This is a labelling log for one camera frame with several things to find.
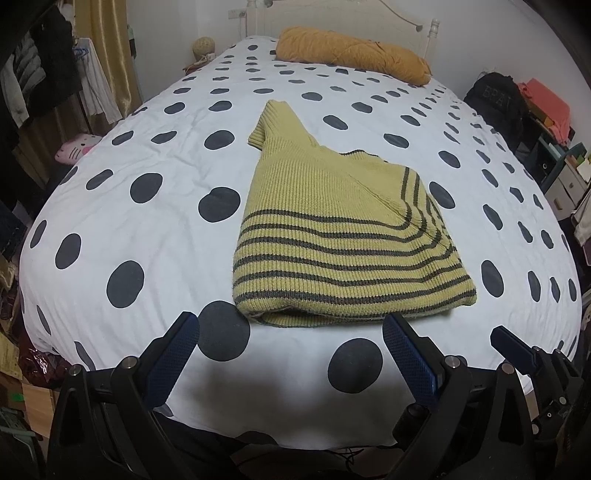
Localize orange bolster pillow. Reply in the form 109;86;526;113
276;26;432;86

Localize gold curtain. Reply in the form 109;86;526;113
73;0;141;117

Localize black backpack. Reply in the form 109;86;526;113
464;72;529;152

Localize white hanging shirt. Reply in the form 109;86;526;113
73;38;122;125

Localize white bed headboard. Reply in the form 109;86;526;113
245;0;440;62

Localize teal drawer cabinet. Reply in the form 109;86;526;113
538;137;588;209

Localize white polka dot duvet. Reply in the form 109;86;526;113
20;37;582;449

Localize pink cat plush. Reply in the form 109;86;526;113
54;133;102;166

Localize yellow striped knit cardigan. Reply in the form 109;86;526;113
232;100;477;327

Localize hanging dark clothes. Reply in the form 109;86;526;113
1;5;82;136

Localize red plastic bag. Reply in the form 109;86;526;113
18;347;71;390

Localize coral pink folded cloth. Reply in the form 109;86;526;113
517;78;571;145

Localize round woven lamp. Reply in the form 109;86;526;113
191;36;215;61

